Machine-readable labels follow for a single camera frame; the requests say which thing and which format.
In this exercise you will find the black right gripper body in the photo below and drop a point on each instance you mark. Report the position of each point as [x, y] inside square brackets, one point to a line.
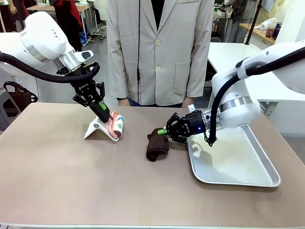
[193, 125]

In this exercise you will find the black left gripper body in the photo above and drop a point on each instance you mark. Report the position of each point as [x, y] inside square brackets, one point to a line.
[85, 89]

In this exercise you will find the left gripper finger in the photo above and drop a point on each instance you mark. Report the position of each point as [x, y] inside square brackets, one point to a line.
[100, 114]
[100, 90]

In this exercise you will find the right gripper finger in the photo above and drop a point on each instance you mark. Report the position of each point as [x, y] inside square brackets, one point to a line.
[176, 138]
[175, 120]

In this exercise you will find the dark brown cloth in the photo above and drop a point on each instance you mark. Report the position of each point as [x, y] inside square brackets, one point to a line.
[157, 148]

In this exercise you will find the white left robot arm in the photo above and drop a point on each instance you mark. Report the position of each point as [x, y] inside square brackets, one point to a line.
[40, 40]

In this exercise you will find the person's left hand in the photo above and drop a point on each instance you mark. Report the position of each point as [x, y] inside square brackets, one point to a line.
[187, 103]

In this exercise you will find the person's right hand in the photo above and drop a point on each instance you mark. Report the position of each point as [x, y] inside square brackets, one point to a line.
[124, 101]

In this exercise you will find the white lint roller stand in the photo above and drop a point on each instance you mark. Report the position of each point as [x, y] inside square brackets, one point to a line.
[91, 131]

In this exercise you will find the person in beige jacket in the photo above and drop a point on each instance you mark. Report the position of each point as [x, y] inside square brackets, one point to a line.
[133, 47]

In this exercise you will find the silver metal tray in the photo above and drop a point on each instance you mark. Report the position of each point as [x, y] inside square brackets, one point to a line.
[238, 167]

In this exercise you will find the person in red top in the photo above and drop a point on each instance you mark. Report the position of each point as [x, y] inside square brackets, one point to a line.
[68, 21]

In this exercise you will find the large white table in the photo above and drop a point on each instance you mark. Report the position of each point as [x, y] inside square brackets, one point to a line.
[228, 50]

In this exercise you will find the wooden background table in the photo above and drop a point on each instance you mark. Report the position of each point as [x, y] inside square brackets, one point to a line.
[59, 8]

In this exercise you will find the small white table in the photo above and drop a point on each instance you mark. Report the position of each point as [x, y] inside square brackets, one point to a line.
[7, 40]

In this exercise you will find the person in grey clothes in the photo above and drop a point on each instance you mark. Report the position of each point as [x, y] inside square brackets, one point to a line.
[238, 23]

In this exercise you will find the wooden side desk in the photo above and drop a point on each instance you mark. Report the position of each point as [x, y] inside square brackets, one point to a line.
[259, 33]

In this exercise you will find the white plastic bag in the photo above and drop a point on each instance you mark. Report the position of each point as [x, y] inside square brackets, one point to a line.
[269, 23]

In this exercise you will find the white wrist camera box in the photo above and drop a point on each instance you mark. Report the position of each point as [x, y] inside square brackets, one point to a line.
[191, 108]

